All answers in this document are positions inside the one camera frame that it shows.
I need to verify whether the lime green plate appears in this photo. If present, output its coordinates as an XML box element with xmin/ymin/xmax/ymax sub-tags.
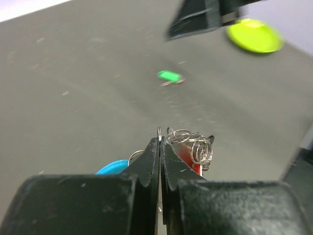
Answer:
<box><xmin>225</xmin><ymin>18</ymin><xmax>284</xmax><ymax>54</ymax></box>

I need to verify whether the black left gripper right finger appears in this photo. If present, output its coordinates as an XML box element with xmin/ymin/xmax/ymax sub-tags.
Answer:
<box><xmin>160</xmin><ymin>138</ymin><xmax>313</xmax><ymax>235</ymax></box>

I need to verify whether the red key tag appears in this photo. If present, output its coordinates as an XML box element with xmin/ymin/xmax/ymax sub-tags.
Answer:
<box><xmin>173</xmin><ymin>143</ymin><xmax>203</xmax><ymax>176</ymax></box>

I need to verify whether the blue handled metal keyring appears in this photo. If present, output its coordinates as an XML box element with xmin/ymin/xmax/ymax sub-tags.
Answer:
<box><xmin>97</xmin><ymin>127</ymin><xmax>215</xmax><ymax>174</ymax></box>

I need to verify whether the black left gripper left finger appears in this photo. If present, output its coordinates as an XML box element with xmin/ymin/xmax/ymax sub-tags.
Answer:
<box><xmin>0</xmin><ymin>138</ymin><xmax>159</xmax><ymax>235</ymax></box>

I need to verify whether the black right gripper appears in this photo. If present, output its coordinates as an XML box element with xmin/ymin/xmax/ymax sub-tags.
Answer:
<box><xmin>166</xmin><ymin>0</ymin><xmax>261</xmax><ymax>41</ymax></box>

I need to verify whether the green key tag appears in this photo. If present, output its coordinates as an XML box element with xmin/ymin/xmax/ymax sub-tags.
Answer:
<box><xmin>157</xmin><ymin>70</ymin><xmax>185</xmax><ymax>87</ymax></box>

